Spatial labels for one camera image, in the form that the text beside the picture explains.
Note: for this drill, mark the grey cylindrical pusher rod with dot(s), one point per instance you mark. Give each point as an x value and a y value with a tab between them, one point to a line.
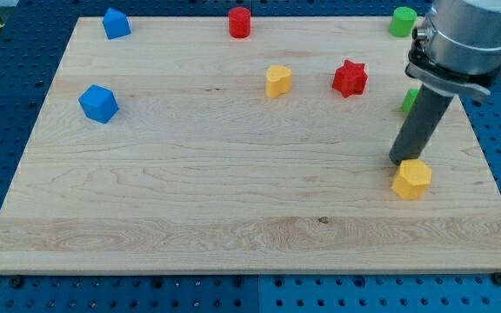
420	123

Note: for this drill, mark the yellow hexagon block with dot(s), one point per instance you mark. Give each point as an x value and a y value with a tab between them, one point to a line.
411	179

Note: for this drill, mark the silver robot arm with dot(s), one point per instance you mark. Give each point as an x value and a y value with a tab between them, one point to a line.
455	51

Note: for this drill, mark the green block behind rod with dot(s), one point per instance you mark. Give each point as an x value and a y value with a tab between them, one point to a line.
409	100

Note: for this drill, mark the red star block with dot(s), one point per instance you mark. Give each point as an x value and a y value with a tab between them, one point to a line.
350	79

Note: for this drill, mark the green cylinder block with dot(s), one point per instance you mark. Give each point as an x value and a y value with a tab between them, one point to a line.
402	21

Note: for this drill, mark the yellow heart block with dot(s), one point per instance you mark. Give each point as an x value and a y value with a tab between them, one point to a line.
278	81

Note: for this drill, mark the red cylinder block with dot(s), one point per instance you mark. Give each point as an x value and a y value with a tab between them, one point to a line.
239	22

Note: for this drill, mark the wooden board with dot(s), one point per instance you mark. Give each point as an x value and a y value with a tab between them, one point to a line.
199	172

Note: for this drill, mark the blue pentagon block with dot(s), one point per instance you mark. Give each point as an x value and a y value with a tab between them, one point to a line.
116	24

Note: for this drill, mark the blue cube block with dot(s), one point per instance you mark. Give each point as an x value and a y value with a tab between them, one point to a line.
98	103

